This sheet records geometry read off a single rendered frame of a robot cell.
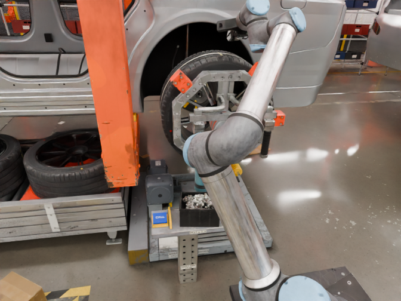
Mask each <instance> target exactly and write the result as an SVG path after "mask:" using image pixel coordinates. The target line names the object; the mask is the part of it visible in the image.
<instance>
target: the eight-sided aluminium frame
mask: <svg viewBox="0 0 401 301"><path fill-rule="evenodd" d="M221 77H222V78H221ZM251 78H252V76H251V75H250V74H249V73H248V72H246V71H245V70H206V71H202V72H201V73H200V74H198V76H197V77H196V78H195V79H194V80H193V81H192V84H193V85H192V86H191V87H190V88H189V89H188V90H187V91H186V92H185V93H184V94H183V93H180V94H179V95H178V96H177V97H176V98H175V99H174V100H173V101H172V130H173V135H172V136H173V141H174V144H175V145H176V146H177V147H178V148H180V149H181V150H182V151H183V148H184V144H185V142H186V141H185V140H184V139H183V138H181V107H183V106H184V105H185V104H186V103H187V102H188V101H189V100H190V99H191V98H192V97H193V96H194V95H195V94H196V93H197V92H198V91H199V90H200V89H201V88H202V87H203V86H204V85H205V84H206V83H207V82H215V81H244V82H245V84H246V85H248V84H249V82H250V80H251ZM263 134H264V132H263ZM263 134H262V136H261V139H260V141H259V142H258V143H257V145H256V146H255V147H254V148H253V150H254V149H256V148H257V147H258V146H259V145H260V144H262V141H263ZM253 150H252V151H253ZM252 151H250V153H251V152H252ZM250 153H249V154H250ZM249 154H247V155H246V156H248V155H249ZM246 156H245V157H246ZM245 157H243V158H242V159H241V160H239V161H238V162H236V163H234V164H238V163H240V162H241V161H242V160H243V159H244V158H245Z"/></svg>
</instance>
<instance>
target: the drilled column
mask: <svg viewBox="0 0 401 301"><path fill-rule="evenodd" d="M177 239H178V276H179V281H180V284H184V283H190V282H196V279H197V260H198V234H196V235H185V236H178V237H177ZM192 279H193V280H192ZM183 280H185V281H183Z"/></svg>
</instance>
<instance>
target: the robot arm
mask: <svg viewBox="0 0 401 301"><path fill-rule="evenodd" d="M269 8H270V3H269V0H247V1H246V3H245V5H244V6H243V7H242V9H241V10H240V11H239V13H238V14H237V16H236V18H233V19H227V20H221V21H218V22H217V30H218V31H219V32H225V31H228V33H227V40H228V41H238V40H240V39H239V38H237V37H243V38H242V39H247V38H249V46H250V48H251V51H252V52H253V53H263V54H262V56H261V58H260V61H259V62H258V64H257V67H256V69H255V71H254V73H253V76H252V78H251V80H250V82H249V84H248V86H247V89H246V91H245V93H244V95H243V97H242V100H241V101H240V104H239V106H238V108H237V111H236V112H234V113H231V114H230V115H229V117H228V119H227V121H226V122H225V123H224V124H223V125H222V126H221V127H220V128H219V129H217V130H212V131H206V132H200V133H197V134H194V135H192V136H190V137H189V138H188V139H187V140H186V142H185V144H184V148H183V157H184V160H185V162H186V164H187V165H188V166H190V167H192V168H195V169H196V171H197V172H198V175H199V177H200V178H201V179H202V182H203V184H204V186H205V189H206V191H207V193H208V195H209V197H210V199H211V202H212V204H213V206H214V208H215V210H216V212H217V214H218V217H219V219H220V221H221V224H222V226H223V228H224V230H225V232H226V234H227V237H228V239H229V241H230V243H231V245H232V247H233V249H234V252H235V254H236V256H237V259H238V261H239V263H240V265H241V267H242V269H243V271H242V274H241V276H240V278H241V281H239V293H240V296H241V298H242V300H243V301H347V300H345V299H344V298H342V297H340V296H337V295H334V294H330V293H329V292H328V291H326V290H325V289H324V288H323V287H322V286H321V285H320V284H319V283H318V282H316V281H314V280H313V279H310V278H307V277H304V276H296V277H289V276H287V275H284V274H283V273H282V271H281V270H280V267H279V265H278V263H277V262H276V261H275V260H273V259H271V258H270V256H269V254H268V252H267V250H266V247H265V245H264V243H263V240H262V238H261V235H260V233H259V231H258V228H257V225H256V224H255V221H254V219H253V216H252V214H251V212H250V209H249V207H248V205H247V203H246V200H245V197H244V195H243V193H242V190H241V188H240V186H239V184H238V181H237V178H236V176H235V174H234V172H233V169H232V166H231V164H234V163H236V162H238V161H239V160H241V159H242V158H243V157H245V156H246V155H247V154H249V153H250V151H252V150H253V148H254V147H255V146H256V145H257V143H258V142H259V141H260V139H261V136H262V134H263V131H264V126H263V124H262V120H263V118H264V115H265V112H266V110H267V107H268V105H269V103H270V100H271V97H272V95H273V92H274V89H275V88H276V84H277V82H278V80H279V77H280V74H281V72H282V69H283V67H284V65H285V62H286V60H287V57H288V54H289V52H290V49H291V47H292V44H293V42H294V41H295V39H296V36H297V34H298V33H300V32H302V31H304V30H305V28H306V20H305V17H304V14H303V13H302V11H301V10H300V9H299V8H297V7H294V8H292V9H289V10H288V11H286V12H284V13H282V14H281V15H279V16H277V17H275V18H273V19H271V20H269V21H268V18H267V12H268V11H269ZM246 36H247V38H244V37H246Z"/></svg>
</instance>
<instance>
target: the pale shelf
mask: <svg viewBox="0 0 401 301"><path fill-rule="evenodd" d="M164 212H166V213H167V215H168V210H159V211H151V223H152V216H153V213H164ZM171 221H172V229H170V227H169V215H168V226H165V227H158V228H153V227H152V239H157V238H168V237H179V236H185V235H196V234H206V233H213V232H223V231H225V230H224V228H223V226H222V224H221V221H220V224H219V227H180V211H179V209H172V210H171Z"/></svg>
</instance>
